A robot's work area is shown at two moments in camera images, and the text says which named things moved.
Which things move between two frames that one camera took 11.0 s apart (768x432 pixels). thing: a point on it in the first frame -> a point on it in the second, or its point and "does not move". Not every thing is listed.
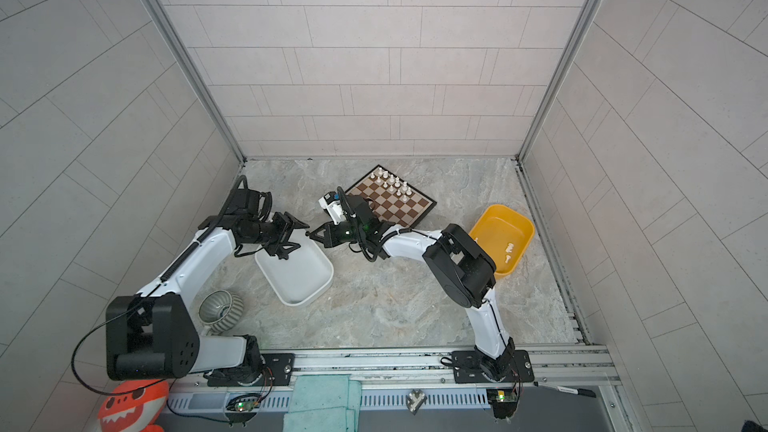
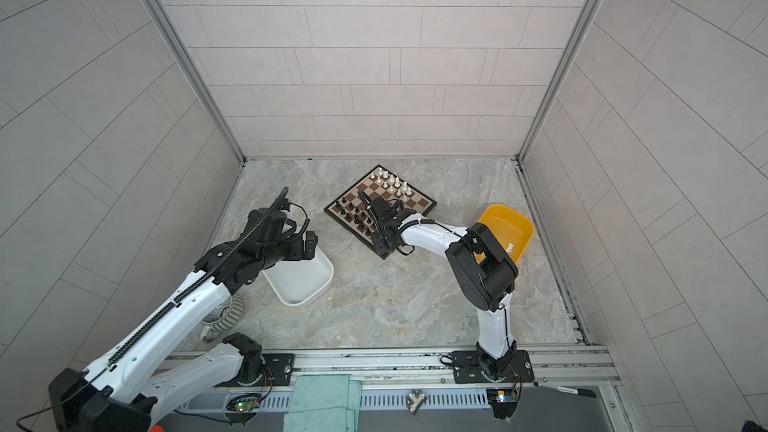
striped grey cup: x=218 y=311 does not move
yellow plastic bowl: x=505 y=234 does not move
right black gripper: x=335 y=238 -> x=378 y=246
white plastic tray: x=305 y=271 does not move
